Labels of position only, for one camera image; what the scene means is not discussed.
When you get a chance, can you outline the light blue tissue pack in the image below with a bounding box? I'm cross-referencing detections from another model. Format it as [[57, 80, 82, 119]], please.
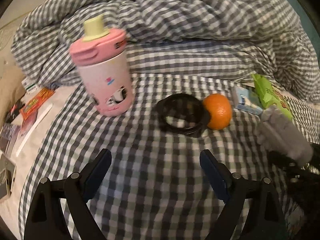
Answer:
[[231, 86, 263, 115]]

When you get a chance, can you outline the green snack bag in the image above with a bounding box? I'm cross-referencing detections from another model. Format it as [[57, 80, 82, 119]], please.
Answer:
[[252, 74, 293, 120]]

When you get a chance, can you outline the grey checked bed sheet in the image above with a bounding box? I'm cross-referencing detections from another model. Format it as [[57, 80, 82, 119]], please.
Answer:
[[18, 73, 320, 240]]

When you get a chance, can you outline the orange mandarin fruit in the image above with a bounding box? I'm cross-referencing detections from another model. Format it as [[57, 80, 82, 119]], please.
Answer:
[[202, 93, 232, 130]]

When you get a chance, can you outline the dark printed booklet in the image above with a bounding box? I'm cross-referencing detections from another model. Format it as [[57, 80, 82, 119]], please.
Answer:
[[1, 100, 38, 157]]

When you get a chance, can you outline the white plastic stick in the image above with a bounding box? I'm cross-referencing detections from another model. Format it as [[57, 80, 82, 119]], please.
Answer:
[[16, 103, 53, 157]]

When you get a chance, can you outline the orange red snack packet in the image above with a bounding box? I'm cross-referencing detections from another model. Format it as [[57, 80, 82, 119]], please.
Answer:
[[20, 88, 55, 120]]

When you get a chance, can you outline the grey checked duvet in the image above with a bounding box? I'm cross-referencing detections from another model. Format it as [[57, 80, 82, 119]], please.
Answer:
[[11, 0, 319, 102]]

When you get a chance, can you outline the pink sippy cup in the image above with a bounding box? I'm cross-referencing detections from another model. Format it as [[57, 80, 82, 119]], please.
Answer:
[[69, 15, 133, 116]]

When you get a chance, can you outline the black ring lid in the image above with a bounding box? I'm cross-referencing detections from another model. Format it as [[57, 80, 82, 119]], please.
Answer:
[[155, 93, 210, 138]]

